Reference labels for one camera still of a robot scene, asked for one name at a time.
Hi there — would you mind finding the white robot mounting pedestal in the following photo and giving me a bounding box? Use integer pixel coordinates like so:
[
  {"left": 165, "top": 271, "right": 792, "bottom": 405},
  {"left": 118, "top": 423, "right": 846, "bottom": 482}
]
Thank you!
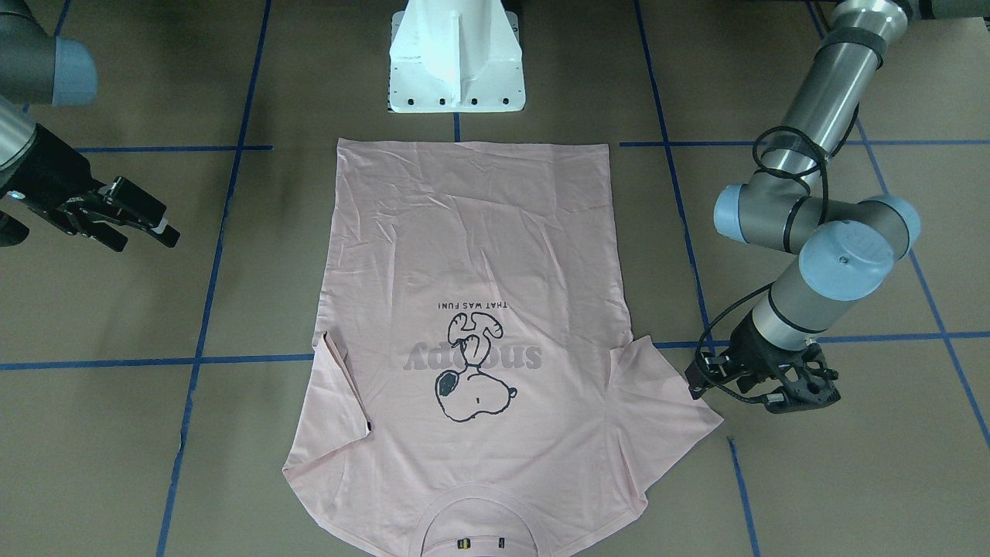
[{"left": 387, "top": 1, "right": 527, "bottom": 114}]

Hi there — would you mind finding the pink Snoopy t-shirt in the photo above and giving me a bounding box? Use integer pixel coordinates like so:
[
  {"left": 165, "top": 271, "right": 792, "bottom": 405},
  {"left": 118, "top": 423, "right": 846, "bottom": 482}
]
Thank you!
[{"left": 282, "top": 138, "right": 722, "bottom": 556}]

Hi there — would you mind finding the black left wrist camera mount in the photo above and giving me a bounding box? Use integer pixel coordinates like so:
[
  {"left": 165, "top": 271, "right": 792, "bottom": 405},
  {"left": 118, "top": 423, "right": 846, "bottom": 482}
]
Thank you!
[{"left": 763, "top": 343, "right": 842, "bottom": 415}]

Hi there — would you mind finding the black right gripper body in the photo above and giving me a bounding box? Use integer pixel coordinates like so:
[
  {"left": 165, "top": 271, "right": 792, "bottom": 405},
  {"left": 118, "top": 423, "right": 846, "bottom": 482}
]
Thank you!
[{"left": 2, "top": 124, "right": 104, "bottom": 237}]

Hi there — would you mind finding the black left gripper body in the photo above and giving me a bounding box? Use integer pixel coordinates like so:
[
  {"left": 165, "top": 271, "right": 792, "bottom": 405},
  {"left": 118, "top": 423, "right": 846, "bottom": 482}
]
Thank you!
[{"left": 718, "top": 313, "right": 796, "bottom": 395}]

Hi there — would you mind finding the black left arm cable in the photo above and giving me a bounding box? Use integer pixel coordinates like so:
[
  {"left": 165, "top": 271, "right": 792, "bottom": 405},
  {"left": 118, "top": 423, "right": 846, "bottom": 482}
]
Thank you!
[{"left": 694, "top": 124, "right": 832, "bottom": 406}]

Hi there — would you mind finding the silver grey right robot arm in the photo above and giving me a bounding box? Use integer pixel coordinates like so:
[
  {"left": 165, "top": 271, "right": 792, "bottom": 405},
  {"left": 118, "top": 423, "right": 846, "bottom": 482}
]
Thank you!
[{"left": 1, "top": 1, "right": 180, "bottom": 251}]

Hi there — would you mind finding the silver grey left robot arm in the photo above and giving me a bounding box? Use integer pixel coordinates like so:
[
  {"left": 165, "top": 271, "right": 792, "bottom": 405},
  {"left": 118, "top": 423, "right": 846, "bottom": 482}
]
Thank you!
[{"left": 684, "top": 1, "right": 988, "bottom": 415}]

